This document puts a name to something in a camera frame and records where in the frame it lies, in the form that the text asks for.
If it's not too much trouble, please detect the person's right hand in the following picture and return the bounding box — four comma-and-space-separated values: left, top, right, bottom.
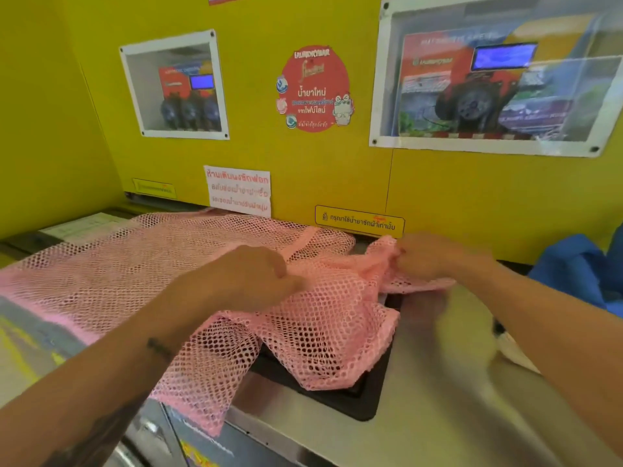
394, 232, 496, 289

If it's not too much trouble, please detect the person's left hand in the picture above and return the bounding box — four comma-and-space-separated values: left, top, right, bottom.
181, 245, 310, 328

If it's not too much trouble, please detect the pink mesh laundry bag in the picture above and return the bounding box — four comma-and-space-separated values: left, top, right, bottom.
0, 210, 458, 438

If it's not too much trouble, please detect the cream cloth bag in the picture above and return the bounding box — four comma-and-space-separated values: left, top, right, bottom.
495, 330, 542, 376

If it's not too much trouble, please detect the blue cloth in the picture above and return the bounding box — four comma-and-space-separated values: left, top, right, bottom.
527, 233, 623, 319

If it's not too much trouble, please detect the person's right forearm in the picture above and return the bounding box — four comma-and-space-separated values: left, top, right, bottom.
474, 255, 623, 458

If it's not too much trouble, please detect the person's left forearm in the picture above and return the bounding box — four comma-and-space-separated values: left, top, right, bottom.
0, 286, 210, 467

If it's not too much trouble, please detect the small yellow warning label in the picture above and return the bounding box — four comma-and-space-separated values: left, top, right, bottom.
132, 178, 178, 200
314, 204, 406, 239

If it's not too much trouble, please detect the white notice with red letters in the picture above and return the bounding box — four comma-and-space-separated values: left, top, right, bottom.
203, 165, 272, 219

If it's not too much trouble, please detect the stainless steel washing machine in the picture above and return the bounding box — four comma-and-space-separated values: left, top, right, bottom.
0, 204, 234, 467
223, 267, 623, 467

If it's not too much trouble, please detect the white framed dispenser window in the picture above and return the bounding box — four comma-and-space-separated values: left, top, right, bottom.
119, 29, 230, 141
368, 0, 623, 159

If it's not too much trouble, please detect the round red sticker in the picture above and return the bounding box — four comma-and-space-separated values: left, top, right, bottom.
275, 45, 355, 134

